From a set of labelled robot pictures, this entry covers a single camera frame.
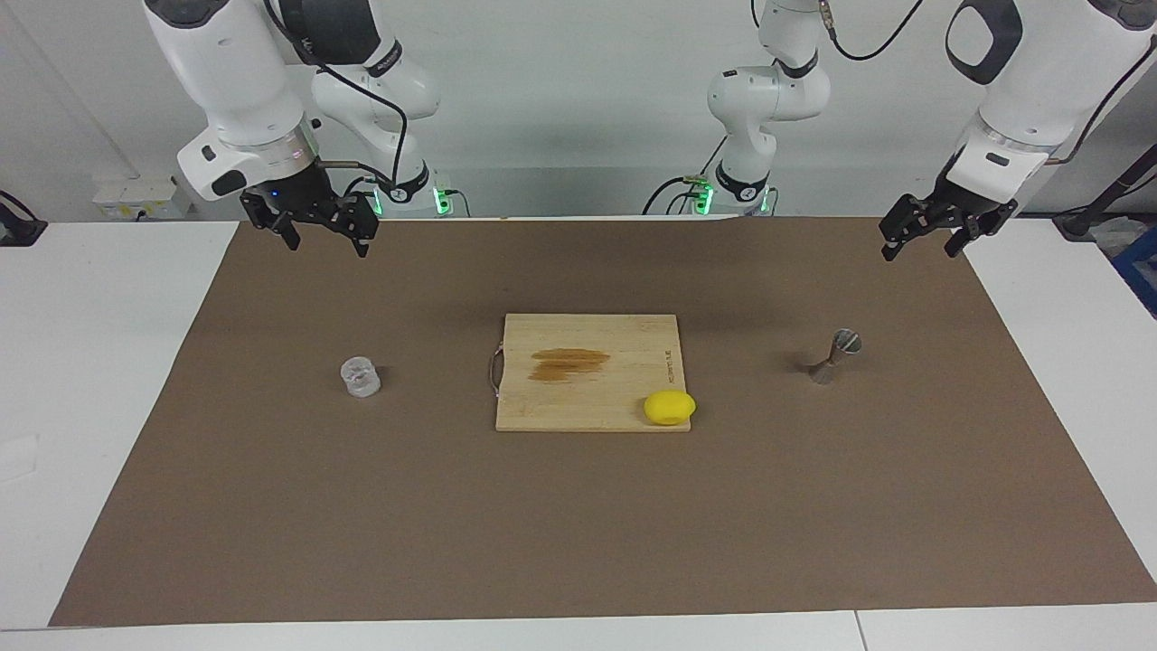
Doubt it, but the black left base cable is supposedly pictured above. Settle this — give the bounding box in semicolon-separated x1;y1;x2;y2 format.
643;136;729;216

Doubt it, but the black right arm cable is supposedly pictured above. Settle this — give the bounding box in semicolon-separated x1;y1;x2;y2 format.
262;0;409;186

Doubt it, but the wooden cutting board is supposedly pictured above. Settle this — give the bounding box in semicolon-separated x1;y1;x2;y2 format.
489;314;692;433

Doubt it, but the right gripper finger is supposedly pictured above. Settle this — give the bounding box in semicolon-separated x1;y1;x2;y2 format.
336;194;381;259
240;201;301;251

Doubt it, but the brown table mat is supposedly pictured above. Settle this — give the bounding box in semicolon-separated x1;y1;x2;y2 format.
50;215;1157;627

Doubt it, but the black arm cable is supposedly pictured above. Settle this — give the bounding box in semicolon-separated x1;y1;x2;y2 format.
262;0;409;186
818;0;1157;165

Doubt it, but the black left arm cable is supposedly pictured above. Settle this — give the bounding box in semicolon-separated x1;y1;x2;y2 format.
818;0;1157;165

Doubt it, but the small clear glass cup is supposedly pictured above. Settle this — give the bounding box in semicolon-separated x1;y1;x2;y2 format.
340;356;381;400

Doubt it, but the yellow lemon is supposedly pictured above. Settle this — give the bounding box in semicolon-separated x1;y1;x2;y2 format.
644;391;698;427

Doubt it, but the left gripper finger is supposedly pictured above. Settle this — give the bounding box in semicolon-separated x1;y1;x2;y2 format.
945;210;1013;259
880;194;941;263

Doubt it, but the steel cocktail jigger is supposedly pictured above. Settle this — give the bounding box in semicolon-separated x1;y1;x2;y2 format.
809;329;862;386

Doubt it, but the black stand leg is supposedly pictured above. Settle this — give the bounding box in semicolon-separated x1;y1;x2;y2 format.
1053;145;1157;241

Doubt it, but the white wall socket box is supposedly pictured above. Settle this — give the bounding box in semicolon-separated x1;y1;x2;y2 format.
93;176;193;221

